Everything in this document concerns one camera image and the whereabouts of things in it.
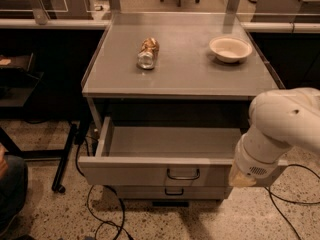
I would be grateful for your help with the white paper bowl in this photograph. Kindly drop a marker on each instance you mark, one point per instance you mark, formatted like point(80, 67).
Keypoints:
point(230, 49)

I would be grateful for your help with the person hand at edge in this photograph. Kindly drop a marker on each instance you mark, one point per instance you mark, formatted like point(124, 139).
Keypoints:
point(3, 163)

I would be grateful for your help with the crushed gold soda can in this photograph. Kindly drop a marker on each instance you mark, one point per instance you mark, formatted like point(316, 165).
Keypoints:
point(147, 57)

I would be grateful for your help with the grey drawer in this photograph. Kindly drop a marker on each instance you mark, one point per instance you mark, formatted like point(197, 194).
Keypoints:
point(131, 156)
point(178, 192)

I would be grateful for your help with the yellow foam padded gripper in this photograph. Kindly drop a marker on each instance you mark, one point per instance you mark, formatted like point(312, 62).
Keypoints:
point(254, 165)

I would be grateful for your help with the black side table stand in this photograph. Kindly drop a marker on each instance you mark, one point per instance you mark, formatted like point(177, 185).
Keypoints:
point(17, 83)

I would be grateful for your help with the grey bottom drawer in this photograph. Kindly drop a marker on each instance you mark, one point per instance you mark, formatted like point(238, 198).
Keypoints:
point(178, 192)

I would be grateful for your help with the grey top drawer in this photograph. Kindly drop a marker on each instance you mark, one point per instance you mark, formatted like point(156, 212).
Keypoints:
point(131, 156)

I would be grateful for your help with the grey drawer cabinet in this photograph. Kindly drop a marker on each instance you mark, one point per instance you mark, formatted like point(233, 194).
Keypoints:
point(188, 87)

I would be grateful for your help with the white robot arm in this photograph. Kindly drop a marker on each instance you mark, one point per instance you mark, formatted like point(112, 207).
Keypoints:
point(279, 120)

